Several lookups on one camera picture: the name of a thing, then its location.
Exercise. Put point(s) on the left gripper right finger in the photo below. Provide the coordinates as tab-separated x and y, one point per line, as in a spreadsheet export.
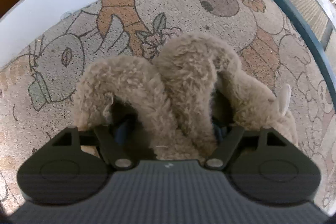
264	166

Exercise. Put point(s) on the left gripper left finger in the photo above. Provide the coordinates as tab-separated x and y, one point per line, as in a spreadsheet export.
74	165

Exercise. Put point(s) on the brown fluffy animal slipper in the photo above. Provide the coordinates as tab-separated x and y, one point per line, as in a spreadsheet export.
135	82

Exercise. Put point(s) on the cartoon patterned door mat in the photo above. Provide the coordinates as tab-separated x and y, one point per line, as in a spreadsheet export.
38	84

